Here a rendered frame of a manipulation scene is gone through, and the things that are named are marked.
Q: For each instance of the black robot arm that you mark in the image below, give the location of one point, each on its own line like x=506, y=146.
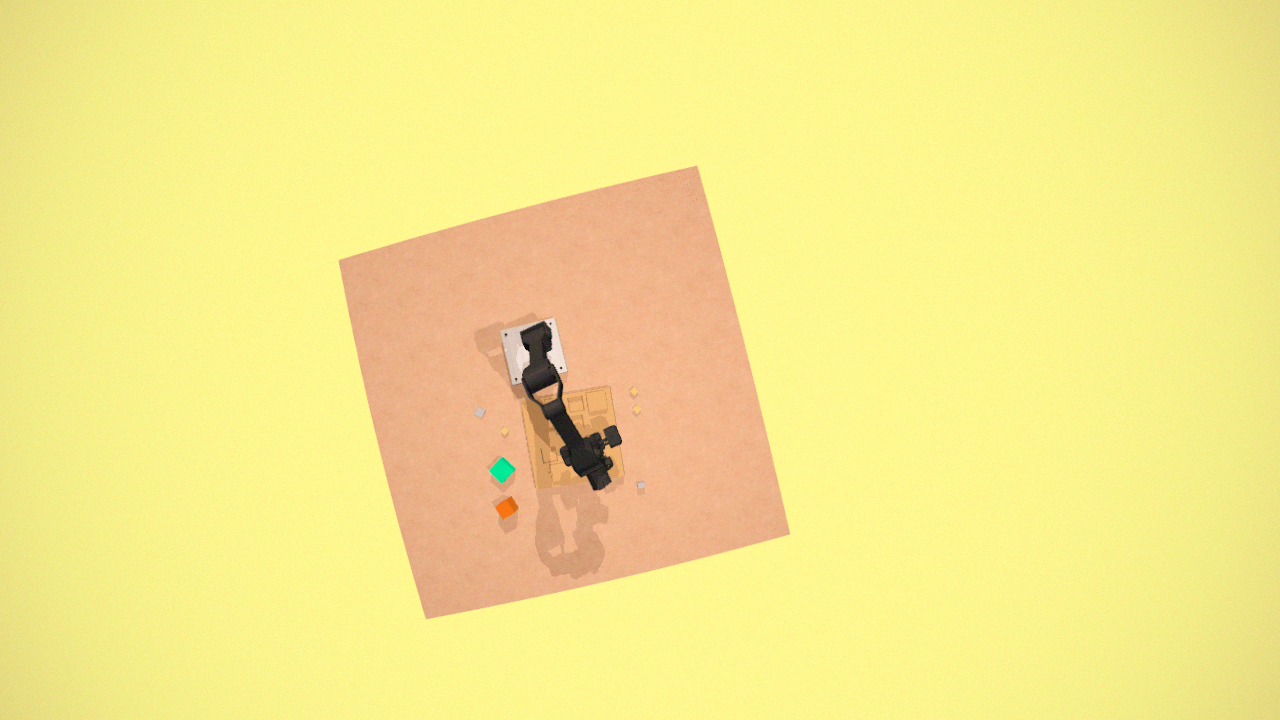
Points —
x=585, y=458

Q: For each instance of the mint green block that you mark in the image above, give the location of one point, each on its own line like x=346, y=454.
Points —
x=502, y=470

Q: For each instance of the orange block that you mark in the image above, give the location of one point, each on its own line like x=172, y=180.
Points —
x=507, y=507

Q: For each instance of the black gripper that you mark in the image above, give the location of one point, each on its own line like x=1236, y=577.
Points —
x=612, y=439

